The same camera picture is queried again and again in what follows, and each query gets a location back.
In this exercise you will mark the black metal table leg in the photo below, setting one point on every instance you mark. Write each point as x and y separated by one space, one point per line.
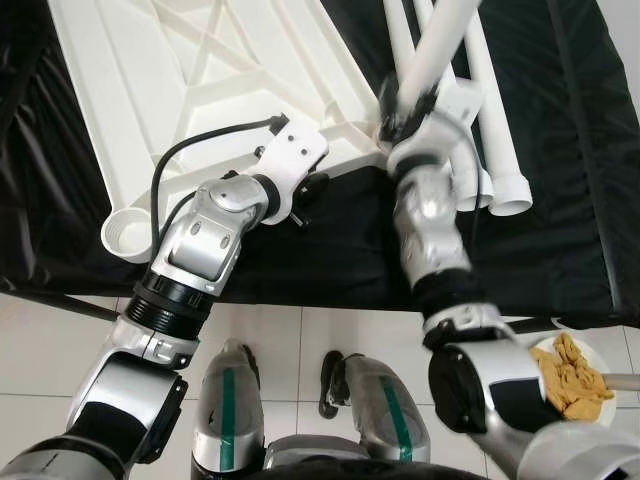
540 325
60 303

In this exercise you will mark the white round plate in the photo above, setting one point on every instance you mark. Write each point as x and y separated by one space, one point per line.
600 352

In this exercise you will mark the yellow crumpled cloth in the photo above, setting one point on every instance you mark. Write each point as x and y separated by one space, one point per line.
570 385

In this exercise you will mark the black robot left foot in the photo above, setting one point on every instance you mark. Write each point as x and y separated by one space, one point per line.
253 368

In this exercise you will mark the silver robot left leg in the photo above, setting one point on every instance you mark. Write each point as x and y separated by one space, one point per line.
225 410

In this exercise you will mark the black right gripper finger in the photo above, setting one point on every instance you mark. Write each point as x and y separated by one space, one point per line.
391 105

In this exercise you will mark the white plastic children table top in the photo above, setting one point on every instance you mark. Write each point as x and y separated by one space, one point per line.
150 80

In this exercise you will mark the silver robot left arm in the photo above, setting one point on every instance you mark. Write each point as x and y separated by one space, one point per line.
200 240

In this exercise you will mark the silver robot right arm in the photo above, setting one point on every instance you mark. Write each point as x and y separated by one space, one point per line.
430 230

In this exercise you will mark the black robot right foot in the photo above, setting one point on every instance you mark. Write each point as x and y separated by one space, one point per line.
332 388

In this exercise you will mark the black robot foot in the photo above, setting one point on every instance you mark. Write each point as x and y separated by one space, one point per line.
332 388
253 368

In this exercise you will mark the grey bar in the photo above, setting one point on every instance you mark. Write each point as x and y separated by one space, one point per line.
622 381

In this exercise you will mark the black table cloth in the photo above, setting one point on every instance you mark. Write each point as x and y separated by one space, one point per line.
330 250

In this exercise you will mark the silver robot right leg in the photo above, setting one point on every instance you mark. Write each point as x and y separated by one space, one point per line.
388 410

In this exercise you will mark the silver robot leg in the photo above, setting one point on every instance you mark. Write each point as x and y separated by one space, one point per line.
388 410
225 410

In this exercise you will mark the black robot torso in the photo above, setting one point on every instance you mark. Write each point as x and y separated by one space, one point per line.
340 472

